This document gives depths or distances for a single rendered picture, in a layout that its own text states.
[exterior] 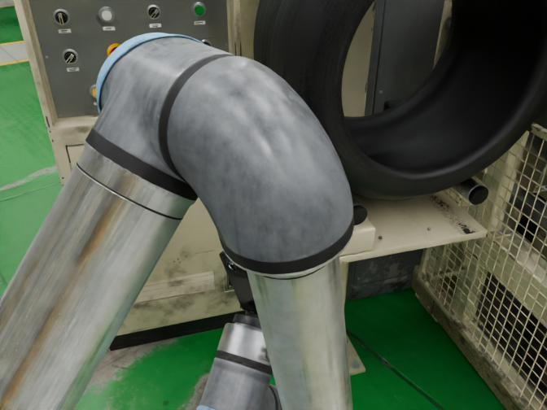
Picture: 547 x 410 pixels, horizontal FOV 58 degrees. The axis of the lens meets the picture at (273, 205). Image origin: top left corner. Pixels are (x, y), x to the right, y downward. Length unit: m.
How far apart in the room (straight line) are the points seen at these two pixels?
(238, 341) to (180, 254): 1.00
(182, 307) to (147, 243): 1.42
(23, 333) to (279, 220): 0.25
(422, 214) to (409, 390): 0.82
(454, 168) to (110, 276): 0.74
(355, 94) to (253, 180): 0.97
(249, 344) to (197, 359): 1.17
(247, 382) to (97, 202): 0.39
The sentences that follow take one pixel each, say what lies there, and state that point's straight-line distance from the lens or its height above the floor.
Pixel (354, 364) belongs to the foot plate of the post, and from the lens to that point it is 1.87.
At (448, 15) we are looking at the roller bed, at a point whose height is 1.16.
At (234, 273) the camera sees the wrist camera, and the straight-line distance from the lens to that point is 0.73.
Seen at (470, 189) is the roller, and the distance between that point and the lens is 1.12.
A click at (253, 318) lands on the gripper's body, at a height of 0.90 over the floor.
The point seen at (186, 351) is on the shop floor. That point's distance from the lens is 1.95.
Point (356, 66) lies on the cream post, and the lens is 1.28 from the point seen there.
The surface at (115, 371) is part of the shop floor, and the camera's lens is 1.94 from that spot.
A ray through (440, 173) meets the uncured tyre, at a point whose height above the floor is 0.98.
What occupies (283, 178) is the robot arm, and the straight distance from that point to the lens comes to 0.35.
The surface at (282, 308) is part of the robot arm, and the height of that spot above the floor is 1.13.
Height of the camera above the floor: 1.44
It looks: 32 degrees down
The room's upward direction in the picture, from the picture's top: straight up
